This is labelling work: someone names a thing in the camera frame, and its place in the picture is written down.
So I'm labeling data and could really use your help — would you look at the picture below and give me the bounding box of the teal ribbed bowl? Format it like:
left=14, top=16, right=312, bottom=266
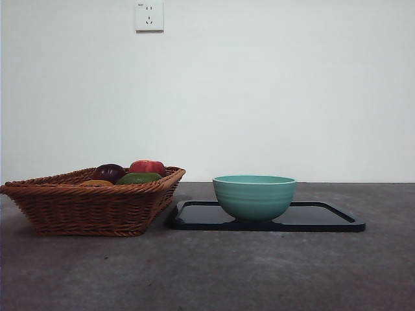
left=212, top=174, right=298, bottom=224

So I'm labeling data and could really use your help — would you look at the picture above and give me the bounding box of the red apple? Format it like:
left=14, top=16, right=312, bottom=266
left=128, top=159, right=166, bottom=178

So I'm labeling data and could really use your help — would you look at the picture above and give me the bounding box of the green avocado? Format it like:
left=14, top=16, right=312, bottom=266
left=115, top=171, right=163, bottom=185

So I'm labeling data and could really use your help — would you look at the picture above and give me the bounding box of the dark purple round fruit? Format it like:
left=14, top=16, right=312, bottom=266
left=93, top=163, right=126, bottom=184

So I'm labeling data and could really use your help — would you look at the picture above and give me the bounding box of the dark rectangular tray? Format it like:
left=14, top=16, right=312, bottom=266
left=165, top=200, right=367, bottom=233

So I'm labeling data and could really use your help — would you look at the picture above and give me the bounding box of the brown wicker basket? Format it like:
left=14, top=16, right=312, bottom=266
left=0, top=166, right=187, bottom=237

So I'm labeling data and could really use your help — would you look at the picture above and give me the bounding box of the white wall socket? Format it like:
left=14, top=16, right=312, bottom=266
left=135, top=1, right=165, bottom=33

